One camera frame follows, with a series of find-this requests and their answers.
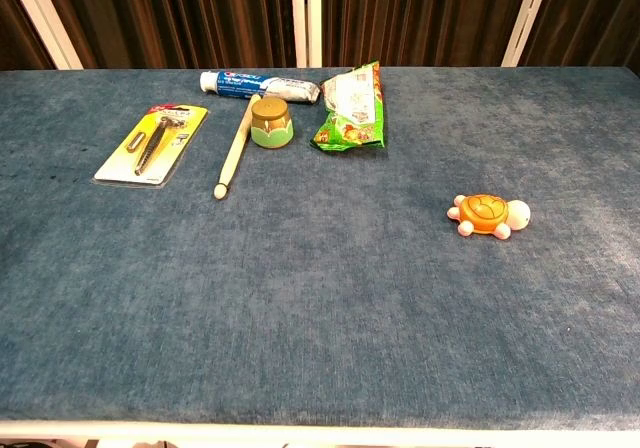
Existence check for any razor in yellow blister pack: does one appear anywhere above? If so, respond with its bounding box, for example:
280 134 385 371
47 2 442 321
91 103 211 190

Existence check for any white and blue toothpaste tube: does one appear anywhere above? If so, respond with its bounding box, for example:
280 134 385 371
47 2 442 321
199 70 321 105

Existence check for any orange and pink turtle toy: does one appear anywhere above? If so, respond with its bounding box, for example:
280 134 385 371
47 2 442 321
446 193 532 241

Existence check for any blue fabric table cover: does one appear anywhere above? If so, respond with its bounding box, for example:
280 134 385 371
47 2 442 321
0 66 640 432

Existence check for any green snack bag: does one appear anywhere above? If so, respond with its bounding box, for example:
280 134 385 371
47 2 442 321
309 60 389 151

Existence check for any wooden drumstick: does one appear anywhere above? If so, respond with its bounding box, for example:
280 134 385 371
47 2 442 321
213 93 263 201

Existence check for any dark brown curtain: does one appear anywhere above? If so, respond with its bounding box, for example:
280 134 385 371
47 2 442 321
0 0 640 72

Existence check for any green jar with gold lid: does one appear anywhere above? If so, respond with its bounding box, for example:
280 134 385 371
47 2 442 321
249 97 295 152

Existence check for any white slotted upright post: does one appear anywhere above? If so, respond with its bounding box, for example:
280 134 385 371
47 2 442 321
290 0 324 69
500 0 556 68
3 0 84 71

